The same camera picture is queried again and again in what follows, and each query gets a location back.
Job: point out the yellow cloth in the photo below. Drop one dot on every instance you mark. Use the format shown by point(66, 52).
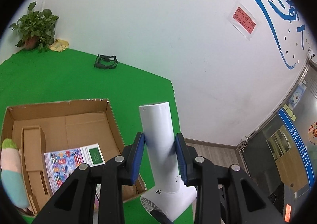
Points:
point(59, 45)

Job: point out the red wall notice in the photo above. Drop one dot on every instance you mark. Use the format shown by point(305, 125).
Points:
point(243, 20)

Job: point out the large open cardboard box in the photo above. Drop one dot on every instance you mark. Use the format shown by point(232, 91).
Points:
point(66, 125)

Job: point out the black wire bottle cage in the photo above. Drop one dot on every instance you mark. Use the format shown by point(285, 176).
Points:
point(105, 62)

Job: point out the pink and blue plush toy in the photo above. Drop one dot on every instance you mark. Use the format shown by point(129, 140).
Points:
point(11, 174)

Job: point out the colourful board game box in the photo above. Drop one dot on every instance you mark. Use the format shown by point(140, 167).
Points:
point(61, 164)

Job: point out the white handheld fan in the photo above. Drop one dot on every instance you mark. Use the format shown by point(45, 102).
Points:
point(169, 196)

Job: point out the green table cloth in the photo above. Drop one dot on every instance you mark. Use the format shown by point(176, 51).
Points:
point(31, 77)

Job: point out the potted plant in brown pot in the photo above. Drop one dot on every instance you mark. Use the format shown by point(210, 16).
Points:
point(36, 29)

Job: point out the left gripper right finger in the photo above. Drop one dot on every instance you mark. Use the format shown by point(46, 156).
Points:
point(224, 194)

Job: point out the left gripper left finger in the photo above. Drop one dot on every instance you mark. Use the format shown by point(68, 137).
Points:
point(74, 201)

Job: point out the narrow brown cardboard tray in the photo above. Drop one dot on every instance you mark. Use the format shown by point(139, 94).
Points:
point(36, 181)

